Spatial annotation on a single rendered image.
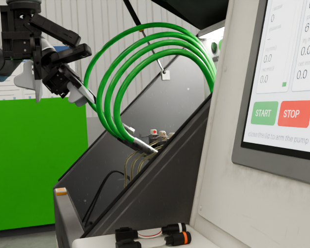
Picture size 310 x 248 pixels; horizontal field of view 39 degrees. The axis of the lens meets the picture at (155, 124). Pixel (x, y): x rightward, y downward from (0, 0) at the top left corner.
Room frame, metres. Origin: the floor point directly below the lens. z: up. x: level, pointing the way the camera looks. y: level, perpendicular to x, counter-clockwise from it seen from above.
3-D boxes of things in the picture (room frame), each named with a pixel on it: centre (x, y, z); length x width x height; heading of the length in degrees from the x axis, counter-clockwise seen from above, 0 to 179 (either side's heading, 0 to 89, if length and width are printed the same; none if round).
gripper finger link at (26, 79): (0.95, 0.27, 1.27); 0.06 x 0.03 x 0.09; 106
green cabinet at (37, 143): (4.57, 1.24, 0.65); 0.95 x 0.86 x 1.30; 106
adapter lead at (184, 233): (0.69, 0.01, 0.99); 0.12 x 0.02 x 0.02; 108
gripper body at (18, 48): (0.97, 0.28, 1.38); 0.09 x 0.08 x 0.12; 106
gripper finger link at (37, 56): (0.95, 0.25, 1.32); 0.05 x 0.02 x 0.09; 16
